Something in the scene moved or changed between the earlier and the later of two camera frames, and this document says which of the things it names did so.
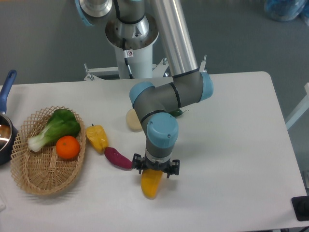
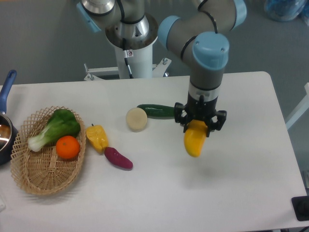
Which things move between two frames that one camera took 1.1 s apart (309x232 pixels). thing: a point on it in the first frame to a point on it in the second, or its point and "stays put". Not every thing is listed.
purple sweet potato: [117, 158] stays put
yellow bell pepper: [97, 137] stays put
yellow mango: [150, 180] to [194, 137]
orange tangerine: [67, 147] stays put
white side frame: [300, 110] stays put
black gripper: [169, 166] to [201, 110]
